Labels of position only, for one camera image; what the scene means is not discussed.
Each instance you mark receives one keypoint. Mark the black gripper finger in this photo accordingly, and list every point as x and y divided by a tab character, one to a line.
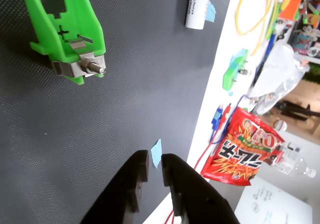
195	196
120	196

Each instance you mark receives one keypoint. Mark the white AA battery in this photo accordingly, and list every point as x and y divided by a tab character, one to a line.
197	9

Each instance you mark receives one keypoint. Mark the green battery holder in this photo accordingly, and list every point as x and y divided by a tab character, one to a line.
80	14

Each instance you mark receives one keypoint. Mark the long blue tape strip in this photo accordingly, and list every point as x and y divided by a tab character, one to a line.
157	154

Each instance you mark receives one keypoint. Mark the red snack bag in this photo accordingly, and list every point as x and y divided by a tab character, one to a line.
237	159

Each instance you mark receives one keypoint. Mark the white paper sheet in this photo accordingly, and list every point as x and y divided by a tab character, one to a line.
275	204

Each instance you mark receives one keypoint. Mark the red alligator clip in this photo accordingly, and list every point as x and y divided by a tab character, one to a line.
227	111

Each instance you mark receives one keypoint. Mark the dark grey textured mat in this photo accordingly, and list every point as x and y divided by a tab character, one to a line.
125	96

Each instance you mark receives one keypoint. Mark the clear plastic bottle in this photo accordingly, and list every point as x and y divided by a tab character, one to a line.
292	161

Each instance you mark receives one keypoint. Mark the green block with screw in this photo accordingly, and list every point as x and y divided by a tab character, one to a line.
228	78

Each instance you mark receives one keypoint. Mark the black stand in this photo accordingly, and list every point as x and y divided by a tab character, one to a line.
297	110

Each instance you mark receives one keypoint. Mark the blue tape on green block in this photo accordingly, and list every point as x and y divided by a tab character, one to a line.
238	58

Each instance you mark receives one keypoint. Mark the clear plastic bag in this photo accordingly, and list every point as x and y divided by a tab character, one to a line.
277	71

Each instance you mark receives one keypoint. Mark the wooden shelf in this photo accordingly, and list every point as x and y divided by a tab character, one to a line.
307	91

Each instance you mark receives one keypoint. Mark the colourful printed box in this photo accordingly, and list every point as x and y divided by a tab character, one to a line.
307	42

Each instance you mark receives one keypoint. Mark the orange plastic object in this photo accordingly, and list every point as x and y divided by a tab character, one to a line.
292	7

